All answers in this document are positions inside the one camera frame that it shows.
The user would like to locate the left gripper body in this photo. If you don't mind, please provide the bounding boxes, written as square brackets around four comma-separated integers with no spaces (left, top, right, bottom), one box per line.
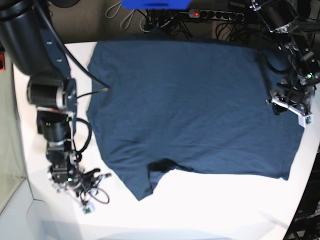
[266,87,315,128]

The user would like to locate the black power strip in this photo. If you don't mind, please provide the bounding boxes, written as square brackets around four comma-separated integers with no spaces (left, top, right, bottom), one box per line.
[188,9,245,22]

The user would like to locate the red clamp at table edge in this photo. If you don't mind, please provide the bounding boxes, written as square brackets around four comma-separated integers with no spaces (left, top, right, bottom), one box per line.
[0,53,6,72]

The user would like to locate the dark blue t-shirt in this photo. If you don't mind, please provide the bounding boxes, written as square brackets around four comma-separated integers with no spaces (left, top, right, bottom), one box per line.
[86,32,304,200]

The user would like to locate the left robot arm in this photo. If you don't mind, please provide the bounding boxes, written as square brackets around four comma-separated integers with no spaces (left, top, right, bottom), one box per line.
[249,0,320,128]

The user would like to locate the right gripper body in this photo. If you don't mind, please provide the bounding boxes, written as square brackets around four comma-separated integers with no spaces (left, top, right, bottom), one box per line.
[75,168,112,215]

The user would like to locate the white cable loops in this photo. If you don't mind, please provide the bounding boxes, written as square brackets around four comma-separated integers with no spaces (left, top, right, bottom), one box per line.
[104,2,173,33]

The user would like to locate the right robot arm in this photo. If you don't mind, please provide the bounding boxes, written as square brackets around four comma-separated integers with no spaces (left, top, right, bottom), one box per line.
[0,0,107,214]

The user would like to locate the blue box at top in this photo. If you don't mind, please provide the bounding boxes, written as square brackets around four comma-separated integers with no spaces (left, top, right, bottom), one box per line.
[121,0,192,10]

